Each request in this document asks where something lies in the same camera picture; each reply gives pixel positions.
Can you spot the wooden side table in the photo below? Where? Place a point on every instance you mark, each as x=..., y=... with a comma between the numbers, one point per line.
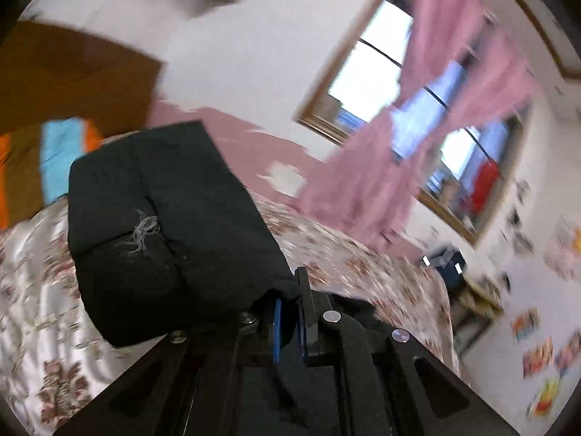
x=476, y=309

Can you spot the wooden framed window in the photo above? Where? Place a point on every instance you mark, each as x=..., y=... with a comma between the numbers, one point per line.
x=363, y=68

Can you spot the brown wooden door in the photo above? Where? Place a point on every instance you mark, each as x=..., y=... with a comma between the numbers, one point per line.
x=68, y=77

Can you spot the pink curtain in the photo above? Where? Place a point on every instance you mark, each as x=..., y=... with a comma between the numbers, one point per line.
x=363, y=181

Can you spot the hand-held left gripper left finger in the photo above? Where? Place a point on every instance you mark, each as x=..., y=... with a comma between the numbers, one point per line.
x=276, y=329

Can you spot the orange and blue cloth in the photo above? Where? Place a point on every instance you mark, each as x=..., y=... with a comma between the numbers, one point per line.
x=61, y=154

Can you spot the group of wall picture stickers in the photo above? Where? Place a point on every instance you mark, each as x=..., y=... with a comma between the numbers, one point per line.
x=526, y=324

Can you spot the black garment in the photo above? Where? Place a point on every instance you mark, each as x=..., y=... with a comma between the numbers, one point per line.
x=172, y=218

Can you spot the floral satin bedspread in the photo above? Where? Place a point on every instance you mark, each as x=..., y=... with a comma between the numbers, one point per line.
x=45, y=304

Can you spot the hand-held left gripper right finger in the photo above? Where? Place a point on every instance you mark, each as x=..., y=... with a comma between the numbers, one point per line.
x=302, y=322

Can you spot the red hanging garment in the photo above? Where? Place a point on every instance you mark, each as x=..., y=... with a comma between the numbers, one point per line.
x=485, y=186

